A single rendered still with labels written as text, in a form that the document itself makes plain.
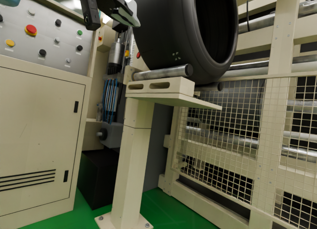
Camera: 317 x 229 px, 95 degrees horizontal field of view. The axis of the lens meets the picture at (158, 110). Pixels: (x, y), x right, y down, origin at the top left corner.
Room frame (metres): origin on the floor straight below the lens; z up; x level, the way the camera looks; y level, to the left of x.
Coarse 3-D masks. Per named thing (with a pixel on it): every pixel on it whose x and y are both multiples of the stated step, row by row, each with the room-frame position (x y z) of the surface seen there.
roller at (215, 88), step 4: (208, 84) 0.76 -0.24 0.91; (212, 84) 0.74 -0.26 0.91; (216, 84) 0.73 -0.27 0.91; (220, 84) 0.72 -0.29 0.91; (196, 88) 0.81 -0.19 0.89; (200, 88) 0.79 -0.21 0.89; (204, 88) 0.77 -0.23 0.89; (208, 88) 0.76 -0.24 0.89; (212, 88) 0.74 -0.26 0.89; (216, 88) 0.73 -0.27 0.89; (220, 88) 0.73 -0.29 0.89
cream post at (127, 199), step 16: (144, 64) 0.84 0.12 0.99; (128, 112) 0.90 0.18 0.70; (144, 112) 0.88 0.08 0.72; (128, 128) 0.88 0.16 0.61; (144, 128) 0.89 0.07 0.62; (128, 144) 0.87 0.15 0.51; (144, 144) 0.90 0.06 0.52; (128, 160) 0.85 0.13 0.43; (144, 160) 0.91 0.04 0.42; (128, 176) 0.84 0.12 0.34; (128, 192) 0.85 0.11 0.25; (112, 208) 0.92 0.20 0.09; (128, 208) 0.86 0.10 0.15; (128, 224) 0.87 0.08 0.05
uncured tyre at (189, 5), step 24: (144, 0) 0.53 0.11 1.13; (168, 0) 0.47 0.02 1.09; (192, 0) 0.48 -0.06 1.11; (216, 0) 0.81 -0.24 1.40; (144, 24) 0.56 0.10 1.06; (168, 24) 0.49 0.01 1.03; (192, 24) 0.49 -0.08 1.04; (216, 24) 0.88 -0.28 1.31; (144, 48) 0.62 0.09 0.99; (168, 48) 0.54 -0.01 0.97; (192, 48) 0.52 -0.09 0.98; (216, 48) 0.91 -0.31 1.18; (216, 72) 0.65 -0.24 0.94
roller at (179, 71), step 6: (174, 66) 0.58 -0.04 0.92; (180, 66) 0.54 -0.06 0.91; (186, 66) 0.52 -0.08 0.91; (144, 72) 0.70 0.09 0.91; (150, 72) 0.66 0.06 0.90; (156, 72) 0.63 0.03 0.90; (162, 72) 0.61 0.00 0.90; (168, 72) 0.58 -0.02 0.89; (174, 72) 0.56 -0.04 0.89; (180, 72) 0.54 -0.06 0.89; (186, 72) 0.53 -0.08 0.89; (192, 72) 0.55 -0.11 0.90; (138, 78) 0.74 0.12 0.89; (144, 78) 0.71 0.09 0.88; (150, 78) 0.68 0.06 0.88; (156, 78) 0.65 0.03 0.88
